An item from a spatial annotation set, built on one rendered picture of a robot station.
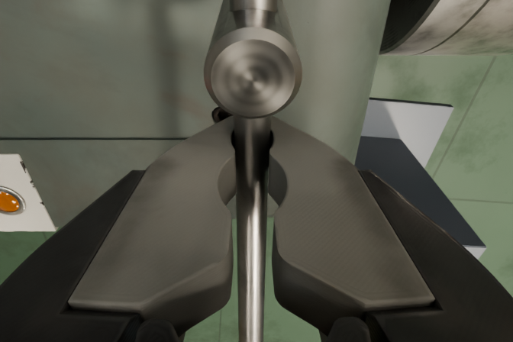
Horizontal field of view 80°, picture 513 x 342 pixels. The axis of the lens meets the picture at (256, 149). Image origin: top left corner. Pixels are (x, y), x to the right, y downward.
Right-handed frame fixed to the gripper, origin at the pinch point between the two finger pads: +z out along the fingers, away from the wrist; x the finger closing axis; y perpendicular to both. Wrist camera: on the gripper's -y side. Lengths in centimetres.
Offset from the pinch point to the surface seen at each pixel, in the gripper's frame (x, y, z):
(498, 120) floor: 131, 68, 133
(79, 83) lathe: -10.4, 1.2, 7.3
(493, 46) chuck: 20.8, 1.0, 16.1
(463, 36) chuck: 16.9, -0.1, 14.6
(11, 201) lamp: -18.0, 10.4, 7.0
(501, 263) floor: 186, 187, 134
